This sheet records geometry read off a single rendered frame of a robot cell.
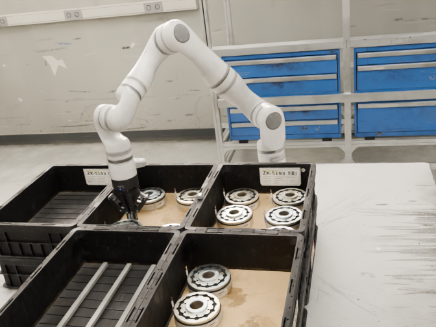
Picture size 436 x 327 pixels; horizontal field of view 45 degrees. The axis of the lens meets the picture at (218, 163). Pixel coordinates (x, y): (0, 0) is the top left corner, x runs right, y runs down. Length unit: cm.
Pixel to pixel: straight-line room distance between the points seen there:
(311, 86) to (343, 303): 208
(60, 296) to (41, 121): 376
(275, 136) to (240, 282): 63
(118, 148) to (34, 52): 345
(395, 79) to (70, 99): 278
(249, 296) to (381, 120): 230
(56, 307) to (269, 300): 50
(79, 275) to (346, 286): 70
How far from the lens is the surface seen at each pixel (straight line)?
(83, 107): 478
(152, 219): 160
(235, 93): 166
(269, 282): 127
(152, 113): 454
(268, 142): 174
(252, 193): 159
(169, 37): 153
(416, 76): 332
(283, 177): 162
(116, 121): 140
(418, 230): 171
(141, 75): 148
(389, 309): 141
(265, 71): 331
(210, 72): 160
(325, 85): 331
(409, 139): 342
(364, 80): 330
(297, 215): 147
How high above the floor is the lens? 159
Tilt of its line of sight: 24 degrees down
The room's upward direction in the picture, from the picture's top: 7 degrees counter-clockwise
